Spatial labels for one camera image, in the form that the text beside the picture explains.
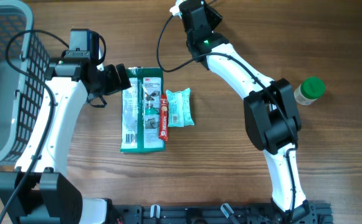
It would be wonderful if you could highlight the yogurt bottle red label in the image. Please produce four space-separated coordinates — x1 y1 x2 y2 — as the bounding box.
294 77 326 106

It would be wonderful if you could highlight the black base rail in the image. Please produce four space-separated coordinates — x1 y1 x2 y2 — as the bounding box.
110 202 334 224

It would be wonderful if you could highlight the red chocolate bar packet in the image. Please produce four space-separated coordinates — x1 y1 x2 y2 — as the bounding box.
159 95 169 141

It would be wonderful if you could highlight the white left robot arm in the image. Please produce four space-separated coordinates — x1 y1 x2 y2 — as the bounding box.
0 29 131 223

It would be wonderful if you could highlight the large green 3M package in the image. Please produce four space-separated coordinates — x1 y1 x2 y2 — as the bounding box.
120 67 165 154

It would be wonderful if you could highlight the dark grey plastic basket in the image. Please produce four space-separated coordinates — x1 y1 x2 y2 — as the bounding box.
0 1 50 166

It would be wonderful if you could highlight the light teal snack pouch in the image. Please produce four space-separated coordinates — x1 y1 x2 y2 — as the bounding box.
166 88 194 128

